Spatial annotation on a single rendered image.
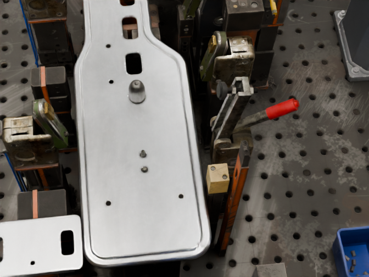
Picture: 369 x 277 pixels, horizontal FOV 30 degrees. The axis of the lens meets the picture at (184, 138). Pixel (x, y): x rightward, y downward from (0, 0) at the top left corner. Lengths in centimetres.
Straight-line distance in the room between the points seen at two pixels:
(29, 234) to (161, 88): 38
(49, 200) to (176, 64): 37
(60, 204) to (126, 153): 15
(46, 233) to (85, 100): 27
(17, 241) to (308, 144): 75
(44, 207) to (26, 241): 8
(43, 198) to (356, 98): 84
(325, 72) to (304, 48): 9
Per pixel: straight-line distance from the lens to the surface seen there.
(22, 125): 127
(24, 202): 128
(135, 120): 131
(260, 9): 132
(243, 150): 106
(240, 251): 153
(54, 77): 138
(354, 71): 176
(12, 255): 123
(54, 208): 127
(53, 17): 154
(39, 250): 122
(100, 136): 129
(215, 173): 119
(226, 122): 116
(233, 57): 131
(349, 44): 178
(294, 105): 118
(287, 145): 165
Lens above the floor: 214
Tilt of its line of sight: 63 degrees down
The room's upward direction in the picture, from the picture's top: 4 degrees clockwise
